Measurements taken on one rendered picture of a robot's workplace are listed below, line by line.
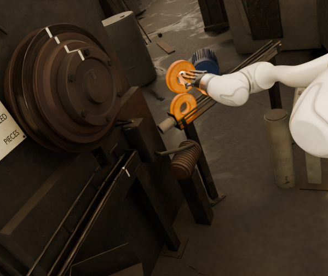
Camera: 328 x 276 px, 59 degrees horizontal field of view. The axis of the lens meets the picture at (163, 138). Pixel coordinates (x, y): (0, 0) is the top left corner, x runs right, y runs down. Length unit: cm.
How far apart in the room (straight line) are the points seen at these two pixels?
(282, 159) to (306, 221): 36
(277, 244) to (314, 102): 123
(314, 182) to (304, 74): 119
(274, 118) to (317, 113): 107
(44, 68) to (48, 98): 10
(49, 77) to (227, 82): 62
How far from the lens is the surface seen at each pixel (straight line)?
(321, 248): 173
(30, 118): 103
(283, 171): 186
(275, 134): 169
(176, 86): 141
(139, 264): 109
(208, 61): 318
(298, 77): 88
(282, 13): 354
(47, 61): 104
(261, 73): 118
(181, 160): 152
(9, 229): 112
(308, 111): 59
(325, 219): 183
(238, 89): 110
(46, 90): 101
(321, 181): 200
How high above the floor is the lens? 144
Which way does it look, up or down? 32 degrees down
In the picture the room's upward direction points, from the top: 23 degrees counter-clockwise
